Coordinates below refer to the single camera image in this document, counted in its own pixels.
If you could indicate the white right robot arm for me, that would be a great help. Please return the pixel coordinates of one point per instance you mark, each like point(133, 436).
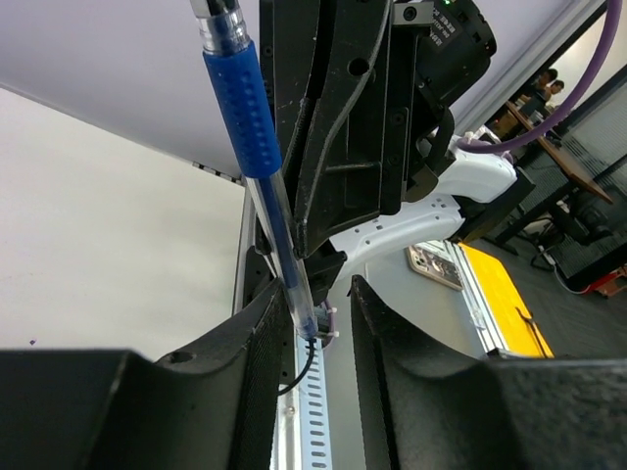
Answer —
point(475, 193)

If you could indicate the perforated cable duct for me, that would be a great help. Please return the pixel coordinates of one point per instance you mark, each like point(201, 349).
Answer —
point(312, 412)

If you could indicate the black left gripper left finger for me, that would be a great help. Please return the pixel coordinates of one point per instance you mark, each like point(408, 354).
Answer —
point(208, 405)

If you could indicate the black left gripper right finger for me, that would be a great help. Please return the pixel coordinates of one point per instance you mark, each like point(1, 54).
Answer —
point(424, 405)

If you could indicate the blue ballpoint pen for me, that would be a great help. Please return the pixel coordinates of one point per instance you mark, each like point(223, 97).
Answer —
point(232, 63)

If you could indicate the smartphone on table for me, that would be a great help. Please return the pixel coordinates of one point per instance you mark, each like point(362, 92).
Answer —
point(434, 267)

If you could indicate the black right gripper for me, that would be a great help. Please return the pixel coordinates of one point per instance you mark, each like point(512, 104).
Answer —
point(361, 104)

